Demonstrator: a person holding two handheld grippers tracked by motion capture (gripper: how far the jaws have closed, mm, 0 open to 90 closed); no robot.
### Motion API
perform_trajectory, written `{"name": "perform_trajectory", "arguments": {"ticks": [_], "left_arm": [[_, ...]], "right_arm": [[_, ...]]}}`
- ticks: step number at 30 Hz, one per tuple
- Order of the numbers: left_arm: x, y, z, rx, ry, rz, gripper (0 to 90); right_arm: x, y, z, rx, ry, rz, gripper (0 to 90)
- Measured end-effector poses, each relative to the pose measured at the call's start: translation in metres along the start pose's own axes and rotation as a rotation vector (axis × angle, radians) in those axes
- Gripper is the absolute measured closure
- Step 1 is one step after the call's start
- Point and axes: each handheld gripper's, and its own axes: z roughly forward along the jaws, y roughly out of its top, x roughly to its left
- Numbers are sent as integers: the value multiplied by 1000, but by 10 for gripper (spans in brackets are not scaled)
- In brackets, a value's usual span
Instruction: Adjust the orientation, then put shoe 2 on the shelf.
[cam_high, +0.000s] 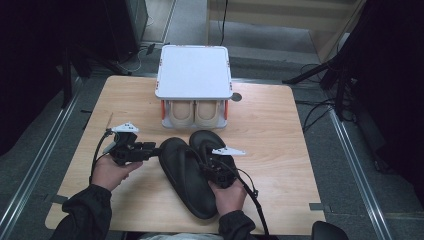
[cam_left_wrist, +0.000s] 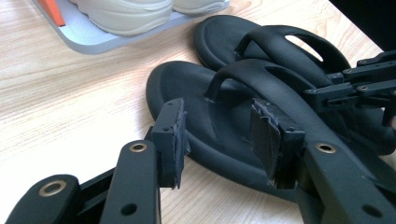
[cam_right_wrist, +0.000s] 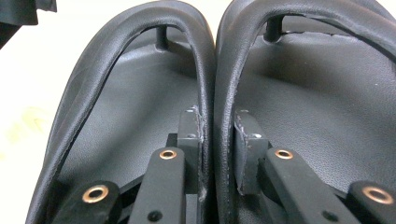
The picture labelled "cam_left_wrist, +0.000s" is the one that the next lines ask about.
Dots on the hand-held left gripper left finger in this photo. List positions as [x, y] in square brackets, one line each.
[169, 146]

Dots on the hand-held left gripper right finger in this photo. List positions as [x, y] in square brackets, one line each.
[274, 146]

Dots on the black flip-flop sandal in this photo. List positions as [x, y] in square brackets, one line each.
[218, 40]
[193, 81]

